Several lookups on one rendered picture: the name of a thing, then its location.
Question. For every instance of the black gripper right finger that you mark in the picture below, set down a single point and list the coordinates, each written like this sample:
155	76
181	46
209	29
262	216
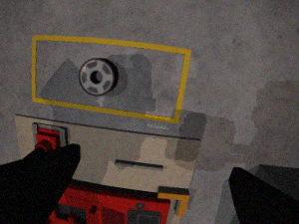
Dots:
257	202

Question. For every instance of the yellow rectangular outline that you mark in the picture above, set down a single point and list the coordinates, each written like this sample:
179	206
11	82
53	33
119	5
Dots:
126	43

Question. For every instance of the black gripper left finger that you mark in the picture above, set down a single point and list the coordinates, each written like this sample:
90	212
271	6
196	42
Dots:
31	188

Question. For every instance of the black toy wheel with grey hub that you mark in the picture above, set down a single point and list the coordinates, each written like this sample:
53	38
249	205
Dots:
88	79

